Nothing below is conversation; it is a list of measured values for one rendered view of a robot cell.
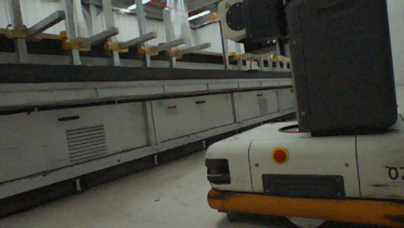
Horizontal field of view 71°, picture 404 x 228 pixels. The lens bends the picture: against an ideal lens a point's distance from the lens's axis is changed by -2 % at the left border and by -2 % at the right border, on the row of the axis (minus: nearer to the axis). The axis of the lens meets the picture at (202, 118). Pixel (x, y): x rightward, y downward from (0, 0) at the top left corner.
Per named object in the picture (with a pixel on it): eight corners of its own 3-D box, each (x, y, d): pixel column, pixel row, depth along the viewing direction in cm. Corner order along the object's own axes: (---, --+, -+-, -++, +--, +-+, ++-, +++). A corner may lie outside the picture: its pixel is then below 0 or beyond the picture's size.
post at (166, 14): (177, 75, 207) (169, 9, 204) (174, 75, 204) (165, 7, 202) (174, 76, 209) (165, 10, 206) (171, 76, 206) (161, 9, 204)
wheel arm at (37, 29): (66, 20, 112) (65, 9, 111) (58, 19, 109) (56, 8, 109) (22, 46, 138) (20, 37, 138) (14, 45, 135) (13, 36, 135)
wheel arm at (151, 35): (158, 39, 152) (156, 31, 151) (153, 38, 149) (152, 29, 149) (109, 55, 178) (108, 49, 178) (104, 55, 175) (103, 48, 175)
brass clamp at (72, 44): (92, 50, 151) (91, 40, 151) (68, 47, 141) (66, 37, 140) (86, 52, 155) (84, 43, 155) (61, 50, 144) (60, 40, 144)
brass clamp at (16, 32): (43, 39, 131) (41, 28, 131) (11, 36, 120) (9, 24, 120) (37, 42, 135) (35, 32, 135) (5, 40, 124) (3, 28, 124)
